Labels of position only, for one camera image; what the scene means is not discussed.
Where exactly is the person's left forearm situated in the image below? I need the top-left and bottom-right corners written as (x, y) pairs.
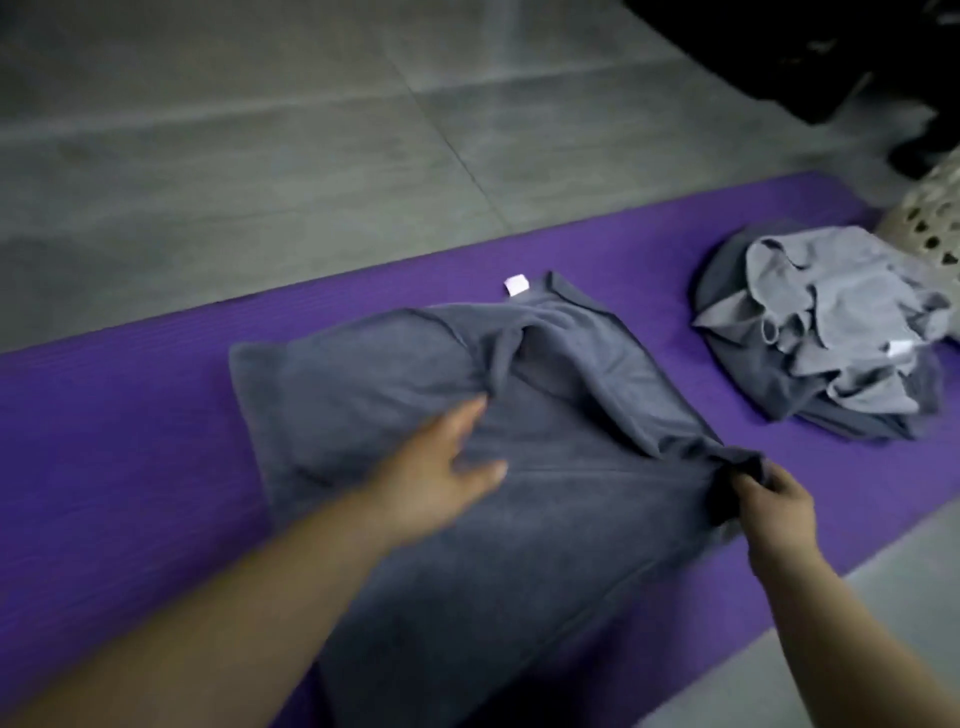
top-left (0, 487), bottom-right (406, 728)

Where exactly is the person's left hand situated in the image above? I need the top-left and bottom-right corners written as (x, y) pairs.
top-left (359, 395), bottom-right (510, 553)

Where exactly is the person's right forearm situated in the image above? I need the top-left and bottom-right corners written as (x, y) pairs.
top-left (749, 547), bottom-right (960, 728)

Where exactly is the dark grey tagged towel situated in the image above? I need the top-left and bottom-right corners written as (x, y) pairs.
top-left (228, 269), bottom-right (766, 728)

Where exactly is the purple yoga mat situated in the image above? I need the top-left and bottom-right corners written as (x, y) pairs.
top-left (0, 170), bottom-right (960, 728)

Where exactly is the white perforated laundry basket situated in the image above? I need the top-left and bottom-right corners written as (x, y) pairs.
top-left (873, 146), bottom-right (960, 290)

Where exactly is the person's right hand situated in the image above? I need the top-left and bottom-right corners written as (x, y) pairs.
top-left (731, 462), bottom-right (820, 579)

